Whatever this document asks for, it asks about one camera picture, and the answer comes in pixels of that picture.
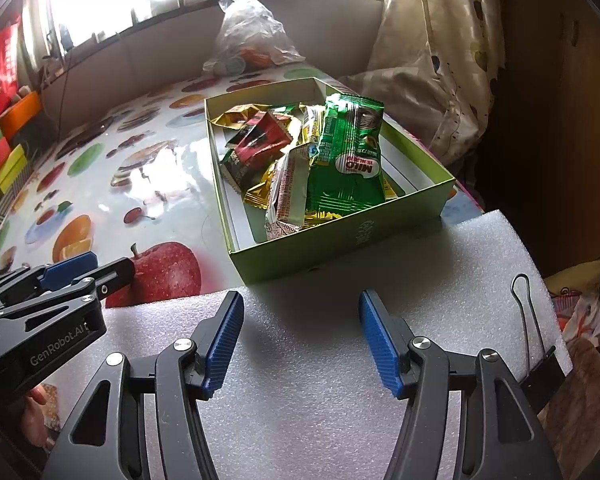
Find red paper bag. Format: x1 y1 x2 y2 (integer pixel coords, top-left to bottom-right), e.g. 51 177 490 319
0 25 23 116

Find white foam mat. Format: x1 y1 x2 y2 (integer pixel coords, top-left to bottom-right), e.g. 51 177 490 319
45 210 573 480

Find clear plastic bag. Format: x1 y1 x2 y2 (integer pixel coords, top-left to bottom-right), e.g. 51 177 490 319
202 0 306 78

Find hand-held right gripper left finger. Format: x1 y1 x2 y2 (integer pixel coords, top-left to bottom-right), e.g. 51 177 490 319
42 290 245 480

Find black white striped box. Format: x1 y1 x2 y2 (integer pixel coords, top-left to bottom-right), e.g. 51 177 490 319
0 170 31 221

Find red and black snack packet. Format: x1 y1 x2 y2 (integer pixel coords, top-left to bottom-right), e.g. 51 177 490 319
221 140 281 188
235 110 292 153

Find yellow snack packet red print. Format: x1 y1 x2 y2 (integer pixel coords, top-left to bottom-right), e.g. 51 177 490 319
302 207 348 228

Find person's left hand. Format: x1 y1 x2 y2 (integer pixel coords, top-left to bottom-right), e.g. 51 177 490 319
22 384 52 451

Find brown wooden cabinet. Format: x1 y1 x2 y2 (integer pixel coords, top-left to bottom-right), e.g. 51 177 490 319
500 0 600 276

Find brown cloth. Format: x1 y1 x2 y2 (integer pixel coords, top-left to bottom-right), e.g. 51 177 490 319
540 340 600 461

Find printed food tablecloth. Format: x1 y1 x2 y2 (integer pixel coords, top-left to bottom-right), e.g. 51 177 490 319
0 67 481 311

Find black binder clip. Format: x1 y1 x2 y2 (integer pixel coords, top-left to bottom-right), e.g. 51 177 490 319
511 274 572 411

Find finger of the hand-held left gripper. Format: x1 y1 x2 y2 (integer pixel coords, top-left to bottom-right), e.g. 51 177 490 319
0 256 137 332
0 251 100 312

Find cream dotted curtain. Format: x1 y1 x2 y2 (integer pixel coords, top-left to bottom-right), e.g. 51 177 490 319
340 0 501 171

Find orange storage box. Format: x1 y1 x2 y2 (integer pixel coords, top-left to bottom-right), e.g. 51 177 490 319
0 92 43 141

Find silver brown snack packet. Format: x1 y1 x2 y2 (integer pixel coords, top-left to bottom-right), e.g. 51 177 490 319
266 150 312 242

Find yellow storage box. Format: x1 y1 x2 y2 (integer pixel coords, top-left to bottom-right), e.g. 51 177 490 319
0 145 28 196

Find green cardboard box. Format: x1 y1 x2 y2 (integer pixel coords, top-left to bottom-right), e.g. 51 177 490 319
204 76 456 286

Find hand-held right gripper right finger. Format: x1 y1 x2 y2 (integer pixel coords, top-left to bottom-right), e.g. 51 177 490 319
358 288 563 480

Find gold foil snack packet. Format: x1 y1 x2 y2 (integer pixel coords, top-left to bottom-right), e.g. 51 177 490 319
381 172 401 201
243 167 278 209
212 104 263 133

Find green biscuit packet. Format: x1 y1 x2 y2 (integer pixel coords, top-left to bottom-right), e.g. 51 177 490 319
305 92 387 217

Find colourful plastic bag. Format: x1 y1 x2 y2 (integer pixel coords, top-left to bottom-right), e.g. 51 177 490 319
545 257 600 346

